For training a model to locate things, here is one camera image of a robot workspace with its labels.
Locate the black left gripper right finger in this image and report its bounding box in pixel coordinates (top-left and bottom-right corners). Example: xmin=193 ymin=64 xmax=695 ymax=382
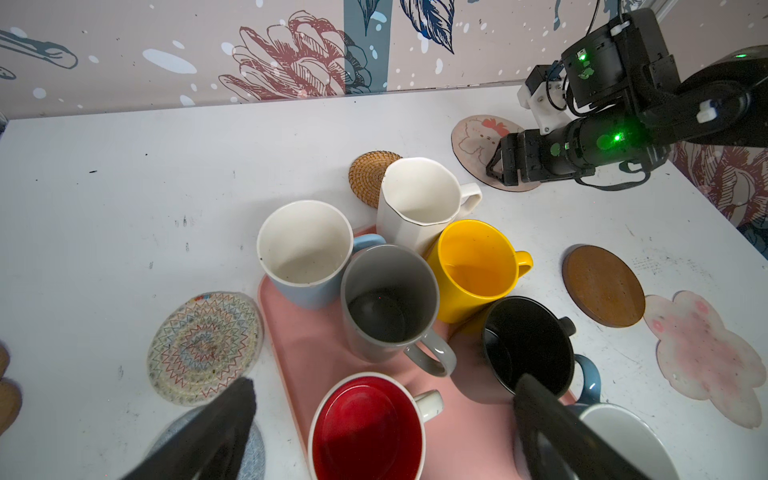
xmin=513 ymin=374 xmax=647 ymax=479

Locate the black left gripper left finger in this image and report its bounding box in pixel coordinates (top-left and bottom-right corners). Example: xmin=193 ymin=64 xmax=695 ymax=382
xmin=126 ymin=378 xmax=257 ymax=479

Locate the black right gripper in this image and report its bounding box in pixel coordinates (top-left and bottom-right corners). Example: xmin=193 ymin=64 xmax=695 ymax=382
xmin=485 ymin=113 xmax=648 ymax=186

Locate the grey round felt coaster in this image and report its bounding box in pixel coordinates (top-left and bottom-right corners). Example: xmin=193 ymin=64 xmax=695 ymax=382
xmin=146 ymin=406 xmax=266 ymax=480

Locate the multicolour zigzag woven coaster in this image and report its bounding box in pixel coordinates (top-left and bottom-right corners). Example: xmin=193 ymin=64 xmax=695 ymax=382
xmin=147 ymin=291 xmax=265 ymax=406

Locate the round bunny print coaster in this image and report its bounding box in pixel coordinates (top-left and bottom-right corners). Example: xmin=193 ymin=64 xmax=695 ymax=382
xmin=451 ymin=114 xmax=540 ymax=192

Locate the brown round wooden coaster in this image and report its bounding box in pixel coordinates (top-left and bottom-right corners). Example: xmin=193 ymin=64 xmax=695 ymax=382
xmin=561 ymin=244 xmax=646 ymax=328

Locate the pink flower shaped coaster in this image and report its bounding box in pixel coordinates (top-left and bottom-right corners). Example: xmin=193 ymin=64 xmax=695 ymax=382
xmin=643 ymin=291 xmax=767 ymax=429

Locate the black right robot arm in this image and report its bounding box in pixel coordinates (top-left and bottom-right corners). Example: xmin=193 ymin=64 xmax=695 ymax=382
xmin=485 ymin=8 xmax=767 ymax=187

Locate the tan paw shaped coaster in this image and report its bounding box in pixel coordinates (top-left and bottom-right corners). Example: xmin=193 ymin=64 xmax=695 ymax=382
xmin=0 ymin=345 xmax=23 ymax=434

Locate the brown rattan woven coaster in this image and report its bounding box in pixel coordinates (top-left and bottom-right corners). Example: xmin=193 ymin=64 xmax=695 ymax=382
xmin=348 ymin=150 xmax=401 ymax=209

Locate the pink rectangular tray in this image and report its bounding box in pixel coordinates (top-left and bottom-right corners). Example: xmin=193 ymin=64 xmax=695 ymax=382
xmin=257 ymin=224 xmax=577 ymax=480

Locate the black mug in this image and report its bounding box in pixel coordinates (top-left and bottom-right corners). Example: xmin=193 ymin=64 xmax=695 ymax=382
xmin=449 ymin=296 xmax=576 ymax=404

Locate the red interior white mug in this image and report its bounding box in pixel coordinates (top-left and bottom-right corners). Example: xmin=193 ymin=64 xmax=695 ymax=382
xmin=307 ymin=372 xmax=444 ymax=479

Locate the yellow mug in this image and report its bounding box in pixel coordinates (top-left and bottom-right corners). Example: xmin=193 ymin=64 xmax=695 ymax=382
xmin=427 ymin=220 xmax=534 ymax=324

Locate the white faceted mug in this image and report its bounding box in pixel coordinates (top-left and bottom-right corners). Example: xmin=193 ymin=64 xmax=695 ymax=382
xmin=376 ymin=157 xmax=482 ymax=255

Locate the grey mug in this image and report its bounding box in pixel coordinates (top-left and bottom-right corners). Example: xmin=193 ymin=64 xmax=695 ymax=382
xmin=341 ymin=244 xmax=457 ymax=377

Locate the light blue mug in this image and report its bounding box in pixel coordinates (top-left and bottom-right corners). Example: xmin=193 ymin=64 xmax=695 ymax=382
xmin=257 ymin=200 xmax=386 ymax=310

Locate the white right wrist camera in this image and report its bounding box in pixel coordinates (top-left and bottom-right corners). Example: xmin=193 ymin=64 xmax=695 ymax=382
xmin=518 ymin=61 xmax=571 ymax=135

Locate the white blue handled mug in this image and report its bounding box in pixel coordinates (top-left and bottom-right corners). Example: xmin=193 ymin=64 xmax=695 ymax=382
xmin=513 ymin=353 xmax=682 ymax=480

